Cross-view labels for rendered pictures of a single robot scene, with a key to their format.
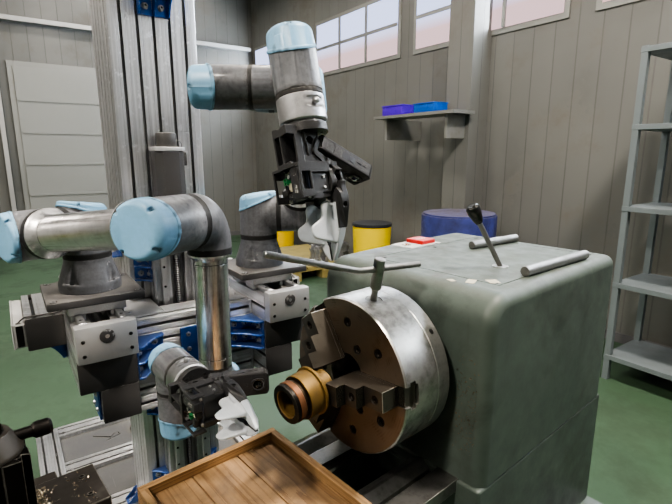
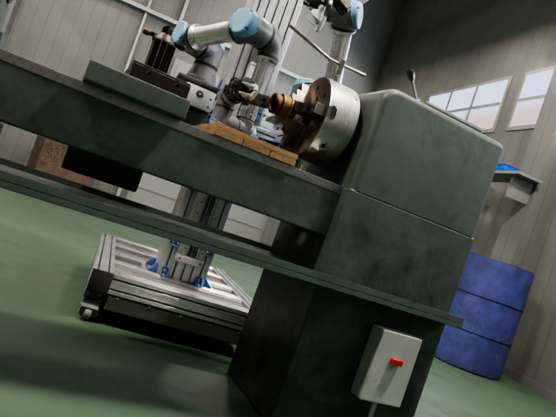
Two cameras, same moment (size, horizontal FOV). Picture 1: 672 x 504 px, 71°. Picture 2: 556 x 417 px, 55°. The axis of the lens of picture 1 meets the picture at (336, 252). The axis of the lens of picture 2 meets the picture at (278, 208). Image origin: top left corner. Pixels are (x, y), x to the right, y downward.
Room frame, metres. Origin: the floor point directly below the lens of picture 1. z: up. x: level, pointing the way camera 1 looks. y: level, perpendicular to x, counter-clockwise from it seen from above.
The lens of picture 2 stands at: (-1.00, -0.63, 0.67)
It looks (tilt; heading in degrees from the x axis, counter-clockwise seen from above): 1 degrees up; 18
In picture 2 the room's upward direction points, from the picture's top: 19 degrees clockwise
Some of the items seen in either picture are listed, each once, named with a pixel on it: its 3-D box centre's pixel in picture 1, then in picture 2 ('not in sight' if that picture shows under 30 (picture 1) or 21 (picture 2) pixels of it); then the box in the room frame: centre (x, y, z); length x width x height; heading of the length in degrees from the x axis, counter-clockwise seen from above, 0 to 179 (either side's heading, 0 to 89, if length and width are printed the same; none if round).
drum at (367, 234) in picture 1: (371, 253); not in sight; (5.45, -0.42, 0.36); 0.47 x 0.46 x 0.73; 35
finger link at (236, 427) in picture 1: (234, 430); (246, 93); (0.70, 0.17, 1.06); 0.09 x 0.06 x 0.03; 40
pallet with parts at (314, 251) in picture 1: (301, 252); not in sight; (6.26, 0.47, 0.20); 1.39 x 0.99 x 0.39; 35
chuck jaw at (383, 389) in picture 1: (370, 392); (313, 110); (0.78, -0.06, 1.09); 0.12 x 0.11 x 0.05; 41
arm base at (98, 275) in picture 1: (89, 269); (202, 74); (1.21, 0.65, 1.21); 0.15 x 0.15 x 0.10
